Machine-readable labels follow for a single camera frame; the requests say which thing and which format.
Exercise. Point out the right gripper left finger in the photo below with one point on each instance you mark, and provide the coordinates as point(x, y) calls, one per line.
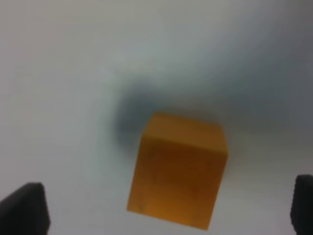
point(25, 211)

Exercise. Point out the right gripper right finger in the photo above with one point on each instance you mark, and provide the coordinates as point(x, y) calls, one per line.
point(302, 205)

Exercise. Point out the orange block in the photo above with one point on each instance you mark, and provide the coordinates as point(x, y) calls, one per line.
point(179, 168)

